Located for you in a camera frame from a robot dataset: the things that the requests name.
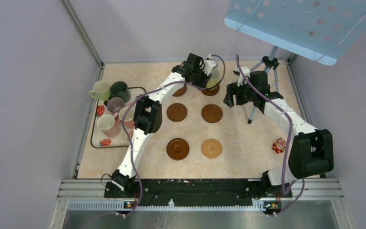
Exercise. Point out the dark green cup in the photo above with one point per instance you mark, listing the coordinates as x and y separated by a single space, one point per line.
120 89

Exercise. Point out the brown coaster five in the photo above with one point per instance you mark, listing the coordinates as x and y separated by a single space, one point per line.
178 149

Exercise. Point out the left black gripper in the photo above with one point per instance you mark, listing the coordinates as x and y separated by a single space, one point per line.
203 83

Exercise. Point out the pink cup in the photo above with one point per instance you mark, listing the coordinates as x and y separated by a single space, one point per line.
128 115
109 125

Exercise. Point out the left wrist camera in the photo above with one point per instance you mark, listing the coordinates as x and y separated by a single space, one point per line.
209 64

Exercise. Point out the brown coaster one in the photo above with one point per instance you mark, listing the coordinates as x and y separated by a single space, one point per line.
180 92

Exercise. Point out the purple cup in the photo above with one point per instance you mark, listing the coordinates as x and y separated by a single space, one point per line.
114 105

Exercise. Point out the red small toy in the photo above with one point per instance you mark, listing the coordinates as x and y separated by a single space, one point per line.
279 146

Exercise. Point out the strawberry print tray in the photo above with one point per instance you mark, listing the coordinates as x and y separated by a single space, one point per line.
98 138

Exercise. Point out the brown coaster two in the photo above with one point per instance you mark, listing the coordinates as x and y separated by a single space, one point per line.
212 92

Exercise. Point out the brown coaster four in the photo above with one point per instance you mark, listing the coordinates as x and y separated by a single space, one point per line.
212 113

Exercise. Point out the silver tripod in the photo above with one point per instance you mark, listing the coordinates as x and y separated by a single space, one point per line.
267 64

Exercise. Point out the brown coaster three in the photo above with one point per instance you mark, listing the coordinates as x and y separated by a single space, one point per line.
177 112

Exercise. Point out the light wooden coaster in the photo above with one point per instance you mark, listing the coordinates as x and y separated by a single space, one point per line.
211 148

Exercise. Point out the blue perforated music stand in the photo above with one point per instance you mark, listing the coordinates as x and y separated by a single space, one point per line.
319 30

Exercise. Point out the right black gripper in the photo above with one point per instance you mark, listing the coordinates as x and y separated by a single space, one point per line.
232 89

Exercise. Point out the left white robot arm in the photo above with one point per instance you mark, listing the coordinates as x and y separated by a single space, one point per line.
148 116

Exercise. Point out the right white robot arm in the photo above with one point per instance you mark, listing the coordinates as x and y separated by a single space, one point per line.
308 151

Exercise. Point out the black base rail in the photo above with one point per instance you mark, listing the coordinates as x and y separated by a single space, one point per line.
195 192

